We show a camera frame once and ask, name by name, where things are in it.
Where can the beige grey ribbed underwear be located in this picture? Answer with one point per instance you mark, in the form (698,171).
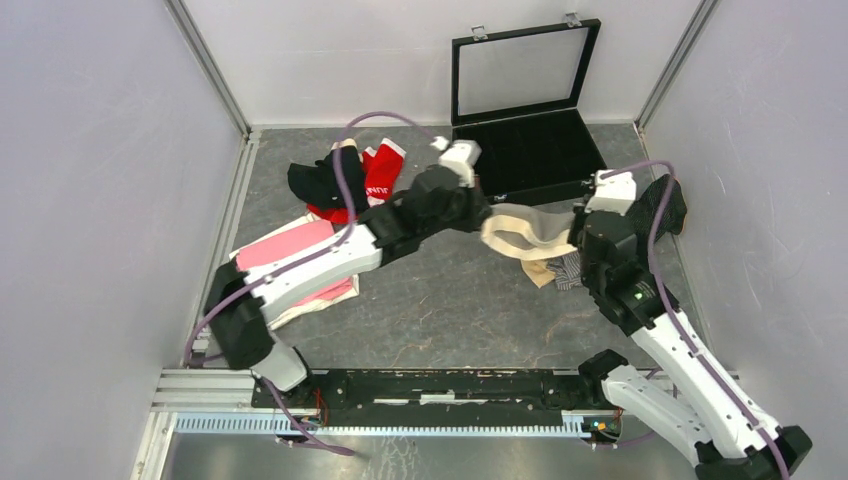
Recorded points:
(530,236)

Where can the black display case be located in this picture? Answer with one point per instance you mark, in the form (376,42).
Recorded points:
(515,93)

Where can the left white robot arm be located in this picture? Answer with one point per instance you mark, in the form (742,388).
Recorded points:
(240,303)

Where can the pink underwear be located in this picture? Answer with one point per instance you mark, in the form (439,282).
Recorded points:
(289,239)

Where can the grey striped underwear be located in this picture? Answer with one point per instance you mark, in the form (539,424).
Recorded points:
(566,270)

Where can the red boxer briefs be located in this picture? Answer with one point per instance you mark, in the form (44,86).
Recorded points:
(381,167)

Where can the black underwear with beige band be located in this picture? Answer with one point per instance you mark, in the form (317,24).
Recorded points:
(317,185)

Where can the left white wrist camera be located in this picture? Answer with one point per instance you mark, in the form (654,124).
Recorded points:
(460,156)

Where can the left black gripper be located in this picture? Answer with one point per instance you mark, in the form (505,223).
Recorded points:
(480,212)

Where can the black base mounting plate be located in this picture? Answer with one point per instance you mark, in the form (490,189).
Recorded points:
(446,398)

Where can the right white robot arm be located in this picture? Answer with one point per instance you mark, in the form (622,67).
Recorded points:
(720,430)

